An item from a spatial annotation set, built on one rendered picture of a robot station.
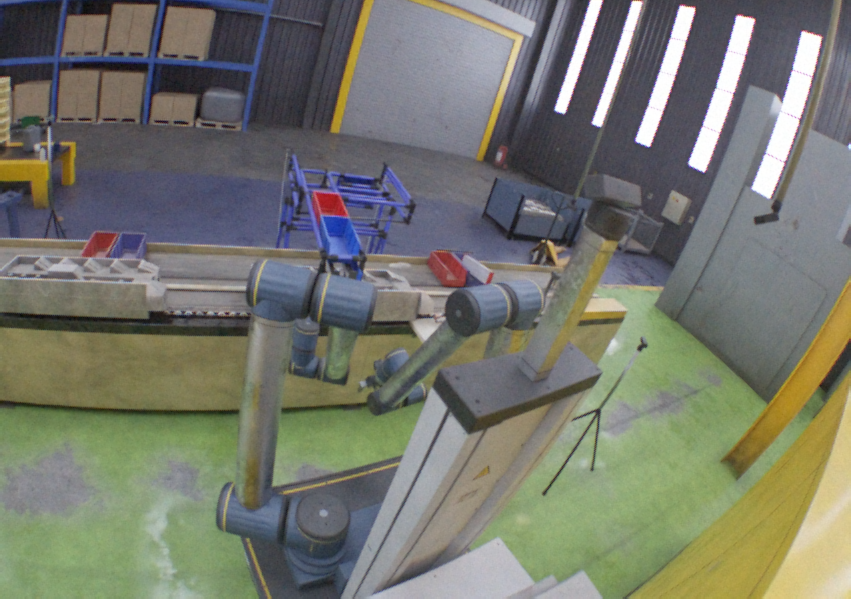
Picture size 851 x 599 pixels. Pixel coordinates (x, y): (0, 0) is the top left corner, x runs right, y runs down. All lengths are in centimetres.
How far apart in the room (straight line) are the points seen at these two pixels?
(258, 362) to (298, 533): 64
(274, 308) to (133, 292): 122
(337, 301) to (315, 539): 83
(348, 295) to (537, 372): 59
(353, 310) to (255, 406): 43
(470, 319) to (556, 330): 51
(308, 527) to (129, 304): 143
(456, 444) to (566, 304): 30
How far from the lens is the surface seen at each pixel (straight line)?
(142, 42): 1107
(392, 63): 1280
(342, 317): 114
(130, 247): 305
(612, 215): 65
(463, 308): 121
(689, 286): 729
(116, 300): 229
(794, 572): 71
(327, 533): 148
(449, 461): 75
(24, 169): 609
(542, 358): 75
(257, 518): 153
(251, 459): 139
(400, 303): 243
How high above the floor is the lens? 218
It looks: 27 degrees down
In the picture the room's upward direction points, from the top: 18 degrees clockwise
